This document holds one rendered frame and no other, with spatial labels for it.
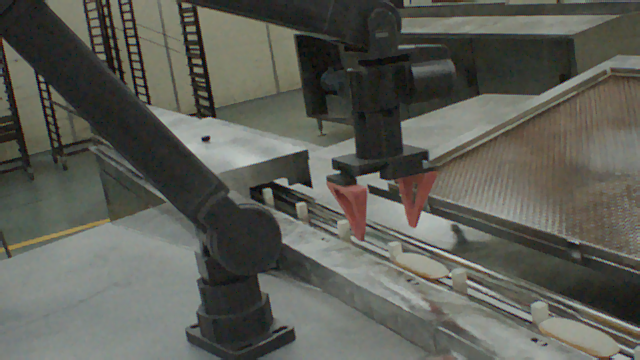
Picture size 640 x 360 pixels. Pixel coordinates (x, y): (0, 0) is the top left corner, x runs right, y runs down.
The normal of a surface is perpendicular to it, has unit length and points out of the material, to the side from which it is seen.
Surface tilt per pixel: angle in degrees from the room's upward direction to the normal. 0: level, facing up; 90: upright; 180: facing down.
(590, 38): 90
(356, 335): 0
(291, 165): 90
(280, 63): 90
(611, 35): 90
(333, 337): 0
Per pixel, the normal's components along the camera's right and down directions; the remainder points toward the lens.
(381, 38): 0.38, 0.18
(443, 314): -0.16, -0.95
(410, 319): -0.88, 0.25
